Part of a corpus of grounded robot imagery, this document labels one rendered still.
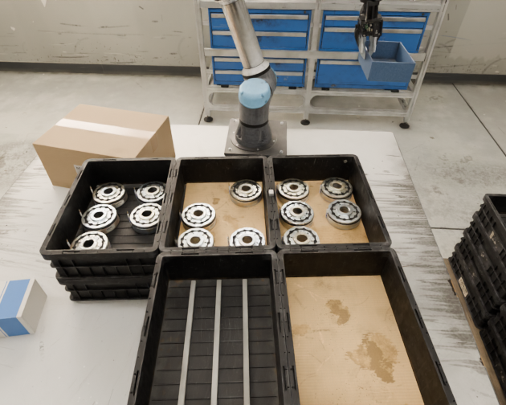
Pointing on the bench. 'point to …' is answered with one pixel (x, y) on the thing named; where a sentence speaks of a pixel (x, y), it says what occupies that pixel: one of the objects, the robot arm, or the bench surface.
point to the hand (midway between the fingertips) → (365, 55)
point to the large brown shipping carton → (101, 140)
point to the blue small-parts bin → (387, 63)
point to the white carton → (12, 308)
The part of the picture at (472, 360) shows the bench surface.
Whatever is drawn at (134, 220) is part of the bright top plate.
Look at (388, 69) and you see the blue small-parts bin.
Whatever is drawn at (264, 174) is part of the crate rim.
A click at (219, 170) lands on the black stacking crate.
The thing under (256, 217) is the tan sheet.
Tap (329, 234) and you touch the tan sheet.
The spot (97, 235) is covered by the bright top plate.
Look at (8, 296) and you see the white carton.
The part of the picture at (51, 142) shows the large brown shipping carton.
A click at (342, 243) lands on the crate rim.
